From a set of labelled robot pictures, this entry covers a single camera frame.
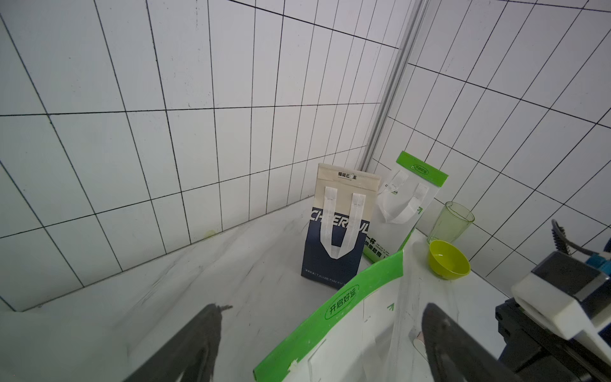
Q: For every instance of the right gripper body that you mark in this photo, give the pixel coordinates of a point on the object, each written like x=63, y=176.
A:
x=535, y=354

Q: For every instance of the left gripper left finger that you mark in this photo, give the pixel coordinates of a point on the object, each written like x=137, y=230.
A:
x=190, y=355

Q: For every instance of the green white bag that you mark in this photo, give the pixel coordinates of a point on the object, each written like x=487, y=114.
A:
x=365, y=332
x=403, y=196

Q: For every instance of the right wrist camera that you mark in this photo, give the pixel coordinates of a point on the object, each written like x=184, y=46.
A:
x=570, y=298

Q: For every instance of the lime green bowl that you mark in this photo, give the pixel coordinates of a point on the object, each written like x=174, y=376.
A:
x=446, y=261

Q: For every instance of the clear green plastic cup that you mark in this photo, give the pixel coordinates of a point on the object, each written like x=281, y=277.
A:
x=453, y=220

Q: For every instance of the navy blue beige bag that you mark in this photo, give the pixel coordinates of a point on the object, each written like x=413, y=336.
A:
x=343, y=205

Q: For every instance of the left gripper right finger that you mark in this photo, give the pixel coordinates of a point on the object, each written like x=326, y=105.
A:
x=453, y=355

